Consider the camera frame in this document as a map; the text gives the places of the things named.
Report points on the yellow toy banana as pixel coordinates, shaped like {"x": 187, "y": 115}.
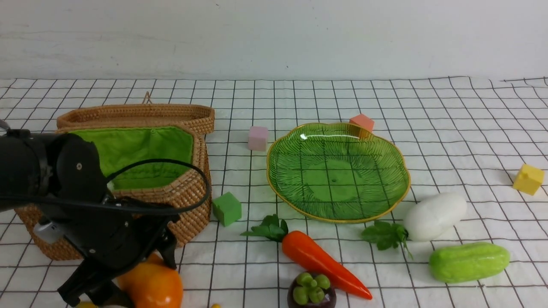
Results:
{"x": 91, "y": 305}

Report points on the white checkered tablecloth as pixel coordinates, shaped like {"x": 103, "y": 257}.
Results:
{"x": 457, "y": 134}

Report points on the salmon orange foam cube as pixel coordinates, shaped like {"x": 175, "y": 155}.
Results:
{"x": 363, "y": 121}

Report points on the orange toy carrot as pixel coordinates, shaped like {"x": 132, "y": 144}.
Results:
{"x": 305, "y": 252}

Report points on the woven rattan basket green lining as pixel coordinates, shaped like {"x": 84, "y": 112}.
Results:
{"x": 168, "y": 183}

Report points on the green foam cube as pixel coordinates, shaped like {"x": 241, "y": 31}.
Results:
{"x": 227, "y": 209}

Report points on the purple toy mangosteen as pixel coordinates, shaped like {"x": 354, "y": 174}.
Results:
{"x": 311, "y": 290}

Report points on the green toy cucumber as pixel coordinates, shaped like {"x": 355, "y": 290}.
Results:
{"x": 468, "y": 262}

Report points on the yellow foam cube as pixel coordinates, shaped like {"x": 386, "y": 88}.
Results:
{"x": 528, "y": 179}

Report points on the orange toy mango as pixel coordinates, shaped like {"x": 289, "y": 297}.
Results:
{"x": 151, "y": 284}

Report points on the white toy radish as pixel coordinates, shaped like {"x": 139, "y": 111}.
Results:
{"x": 425, "y": 221}

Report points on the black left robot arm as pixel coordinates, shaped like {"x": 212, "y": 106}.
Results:
{"x": 60, "y": 174}

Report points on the woven rattan basket lid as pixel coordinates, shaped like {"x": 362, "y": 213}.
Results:
{"x": 198, "y": 118}

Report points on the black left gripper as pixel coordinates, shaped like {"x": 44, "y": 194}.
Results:
{"x": 112, "y": 237}

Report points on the pink foam cube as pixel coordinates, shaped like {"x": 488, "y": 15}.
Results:
{"x": 258, "y": 138}

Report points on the green glass leaf plate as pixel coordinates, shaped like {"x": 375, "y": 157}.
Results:
{"x": 337, "y": 173}

